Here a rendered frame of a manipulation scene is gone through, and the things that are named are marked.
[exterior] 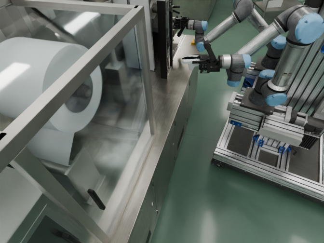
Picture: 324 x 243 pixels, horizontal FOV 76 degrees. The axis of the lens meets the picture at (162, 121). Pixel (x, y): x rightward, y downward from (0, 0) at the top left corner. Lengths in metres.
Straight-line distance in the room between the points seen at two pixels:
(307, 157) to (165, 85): 1.45
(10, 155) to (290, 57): 1.22
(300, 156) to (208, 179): 0.84
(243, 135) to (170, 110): 1.05
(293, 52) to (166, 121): 0.77
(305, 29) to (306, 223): 1.55
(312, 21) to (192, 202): 1.53
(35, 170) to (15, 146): 0.07
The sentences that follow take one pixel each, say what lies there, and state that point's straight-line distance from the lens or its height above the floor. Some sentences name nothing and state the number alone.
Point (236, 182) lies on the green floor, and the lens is 2.15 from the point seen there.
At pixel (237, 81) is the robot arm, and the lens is 1.29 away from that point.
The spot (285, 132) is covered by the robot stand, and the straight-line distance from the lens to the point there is 1.63.
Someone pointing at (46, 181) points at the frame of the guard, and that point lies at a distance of 0.50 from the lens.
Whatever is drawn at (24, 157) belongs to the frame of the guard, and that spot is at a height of 1.55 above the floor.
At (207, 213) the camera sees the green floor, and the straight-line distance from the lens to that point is 1.97.
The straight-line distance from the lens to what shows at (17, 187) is 0.47.
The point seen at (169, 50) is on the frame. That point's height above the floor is 1.08.
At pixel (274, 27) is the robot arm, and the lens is 1.34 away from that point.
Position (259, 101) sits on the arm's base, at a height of 0.85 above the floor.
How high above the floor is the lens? 1.85
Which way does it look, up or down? 48 degrees down
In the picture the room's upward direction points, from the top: 4 degrees counter-clockwise
